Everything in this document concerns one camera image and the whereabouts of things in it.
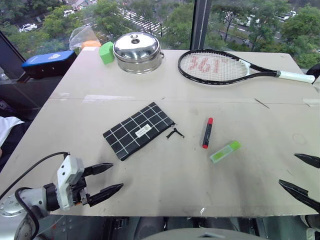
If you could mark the dark window frame post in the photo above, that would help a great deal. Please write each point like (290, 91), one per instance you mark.
(200, 24)

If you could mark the black checked pencil pouch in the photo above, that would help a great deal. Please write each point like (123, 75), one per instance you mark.
(139, 130)

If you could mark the small black clip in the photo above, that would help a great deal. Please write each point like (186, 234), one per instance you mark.
(174, 133)

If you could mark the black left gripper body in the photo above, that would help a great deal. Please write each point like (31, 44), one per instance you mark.
(80, 190)

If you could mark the blue and black box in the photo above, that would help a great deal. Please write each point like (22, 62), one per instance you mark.
(47, 63)

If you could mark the black red marker pen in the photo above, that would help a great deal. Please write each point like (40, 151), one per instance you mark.
(208, 132)

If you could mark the green highlighter with clear cap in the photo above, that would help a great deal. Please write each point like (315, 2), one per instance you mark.
(225, 152)

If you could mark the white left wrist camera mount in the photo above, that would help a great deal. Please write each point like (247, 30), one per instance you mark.
(67, 179)

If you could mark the orange object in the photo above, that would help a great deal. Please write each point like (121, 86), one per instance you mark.
(91, 44)

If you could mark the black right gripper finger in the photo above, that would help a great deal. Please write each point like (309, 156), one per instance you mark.
(297, 192)
(308, 160)

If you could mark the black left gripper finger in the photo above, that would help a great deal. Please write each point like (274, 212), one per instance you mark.
(106, 192)
(98, 168)

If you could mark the person in white shirt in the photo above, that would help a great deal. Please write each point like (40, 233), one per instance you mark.
(10, 140)

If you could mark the green foam block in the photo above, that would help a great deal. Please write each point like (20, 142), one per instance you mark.
(106, 52)

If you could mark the black white tennis racket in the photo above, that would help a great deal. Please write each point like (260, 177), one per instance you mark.
(225, 67)

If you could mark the clear plastic bag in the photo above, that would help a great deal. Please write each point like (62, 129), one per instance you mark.
(82, 37)

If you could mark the stainless steel lidded pot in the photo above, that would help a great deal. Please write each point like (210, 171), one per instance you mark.
(137, 53)

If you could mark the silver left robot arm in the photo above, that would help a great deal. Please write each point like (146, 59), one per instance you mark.
(27, 200)

